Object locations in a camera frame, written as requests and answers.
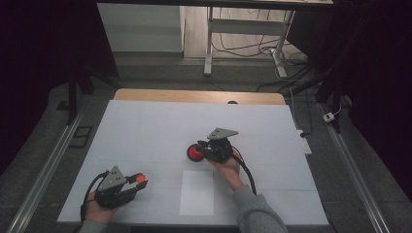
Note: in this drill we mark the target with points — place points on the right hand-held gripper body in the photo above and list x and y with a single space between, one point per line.
220 150

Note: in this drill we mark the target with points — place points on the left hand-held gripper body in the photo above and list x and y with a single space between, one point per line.
111 181

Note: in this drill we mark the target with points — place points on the round red ink pad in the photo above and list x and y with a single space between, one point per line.
193 153

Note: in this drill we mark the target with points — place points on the orange stamp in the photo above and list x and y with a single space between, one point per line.
141 178

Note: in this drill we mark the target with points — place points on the person's right hand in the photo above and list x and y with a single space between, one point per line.
230 171

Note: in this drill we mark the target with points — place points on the person's left hand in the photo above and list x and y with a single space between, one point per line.
97 213

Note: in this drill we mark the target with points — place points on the white paper sheet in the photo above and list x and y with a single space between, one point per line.
197 194

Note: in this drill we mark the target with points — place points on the large white table cover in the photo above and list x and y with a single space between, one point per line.
162 129

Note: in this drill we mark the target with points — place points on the white power strip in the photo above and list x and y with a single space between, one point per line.
305 144

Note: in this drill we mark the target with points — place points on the black metal stand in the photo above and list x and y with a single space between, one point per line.
72 97
336 106

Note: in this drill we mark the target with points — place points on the white-legged desk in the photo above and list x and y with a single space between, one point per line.
208 48

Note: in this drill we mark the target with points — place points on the small white adapter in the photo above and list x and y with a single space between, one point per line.
328 117

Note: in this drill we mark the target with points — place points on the white cabinet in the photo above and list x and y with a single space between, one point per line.
139 29

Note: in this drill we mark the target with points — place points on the black curtain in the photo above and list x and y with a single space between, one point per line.
382 64
32 48

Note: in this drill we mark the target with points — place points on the black floor frame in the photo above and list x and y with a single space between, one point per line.
81 137

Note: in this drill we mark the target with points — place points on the aluminium floor rail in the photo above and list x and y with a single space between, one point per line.
354 174
45 174

